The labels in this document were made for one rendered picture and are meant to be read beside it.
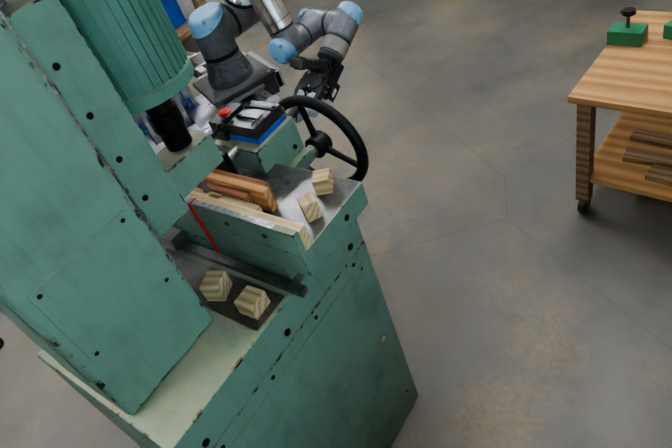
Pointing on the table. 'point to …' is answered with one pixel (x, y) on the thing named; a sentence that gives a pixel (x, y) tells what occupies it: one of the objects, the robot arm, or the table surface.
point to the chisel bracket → (191, 162)
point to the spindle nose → (169, 125)
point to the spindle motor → (110, 14)
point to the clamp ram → (229, 159)
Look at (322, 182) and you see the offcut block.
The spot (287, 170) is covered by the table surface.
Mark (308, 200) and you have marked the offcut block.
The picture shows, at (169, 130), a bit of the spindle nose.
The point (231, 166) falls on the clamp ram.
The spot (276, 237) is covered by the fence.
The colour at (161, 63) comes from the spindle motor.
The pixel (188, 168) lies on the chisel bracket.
